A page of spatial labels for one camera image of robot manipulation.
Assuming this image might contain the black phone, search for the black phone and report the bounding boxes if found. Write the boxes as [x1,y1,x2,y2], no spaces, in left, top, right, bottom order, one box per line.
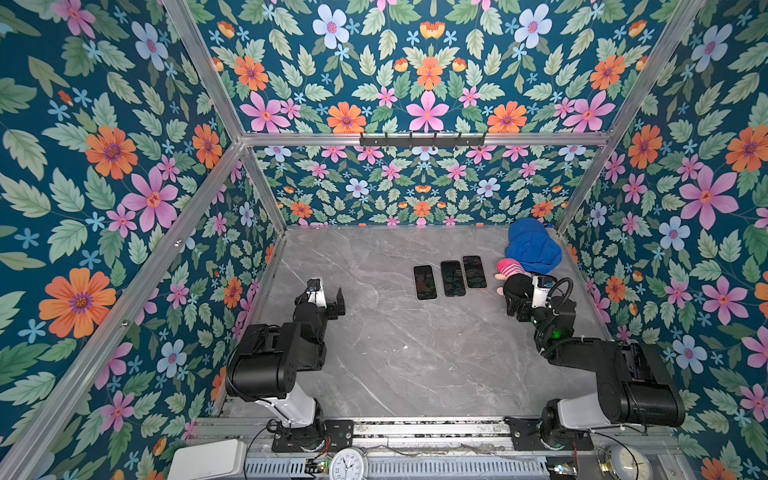
[413,265,437,301]
[462,255,487,289]

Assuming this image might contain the black phone case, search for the black phone case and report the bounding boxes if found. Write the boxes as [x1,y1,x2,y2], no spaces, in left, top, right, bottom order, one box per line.
[440,260,466,297]

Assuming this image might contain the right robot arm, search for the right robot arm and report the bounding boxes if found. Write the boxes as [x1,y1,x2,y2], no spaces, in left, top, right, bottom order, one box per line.
[500,274,685,450]

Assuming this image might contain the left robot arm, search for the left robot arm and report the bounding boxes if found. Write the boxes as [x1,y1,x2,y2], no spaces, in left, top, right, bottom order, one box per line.
[224,278,346,452]

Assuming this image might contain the doll with blue cloth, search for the doll with blue cloth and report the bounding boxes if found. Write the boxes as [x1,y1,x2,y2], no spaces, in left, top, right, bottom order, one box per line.
[495,218,562,318]

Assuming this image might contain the white clock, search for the white clock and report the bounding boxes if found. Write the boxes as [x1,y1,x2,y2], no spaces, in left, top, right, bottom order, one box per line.
[328,447,368,480]

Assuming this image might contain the white heat sink strip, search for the white heat sink strip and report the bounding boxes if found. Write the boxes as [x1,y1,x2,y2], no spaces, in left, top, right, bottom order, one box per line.
[240,456,550,479]

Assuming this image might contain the brass alarm clock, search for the brass alarm clock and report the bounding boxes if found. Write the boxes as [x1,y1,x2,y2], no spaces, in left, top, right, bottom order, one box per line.
[599,444,654,480]

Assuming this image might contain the white box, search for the white box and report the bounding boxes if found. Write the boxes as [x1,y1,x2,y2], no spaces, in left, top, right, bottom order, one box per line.
[168,439,247,480]

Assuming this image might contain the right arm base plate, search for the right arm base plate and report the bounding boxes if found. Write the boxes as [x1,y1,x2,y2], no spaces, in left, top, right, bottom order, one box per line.
[503,417,594,452]

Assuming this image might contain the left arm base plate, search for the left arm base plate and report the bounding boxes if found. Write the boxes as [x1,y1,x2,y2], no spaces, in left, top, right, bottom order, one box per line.
[271,420,355,454]

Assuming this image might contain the black hook rail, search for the black hook rail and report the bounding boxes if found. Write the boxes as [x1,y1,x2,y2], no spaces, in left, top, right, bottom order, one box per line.
[359,132,486,149]

